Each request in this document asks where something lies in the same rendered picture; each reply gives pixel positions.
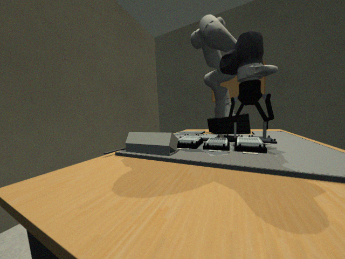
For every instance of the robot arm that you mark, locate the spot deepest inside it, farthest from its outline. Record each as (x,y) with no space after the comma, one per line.
(243,58)

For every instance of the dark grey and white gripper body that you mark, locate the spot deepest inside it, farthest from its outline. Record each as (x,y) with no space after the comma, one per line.
(250,88)

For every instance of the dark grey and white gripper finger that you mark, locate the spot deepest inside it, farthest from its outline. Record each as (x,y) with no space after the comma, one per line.
(266,97)
(233,100)

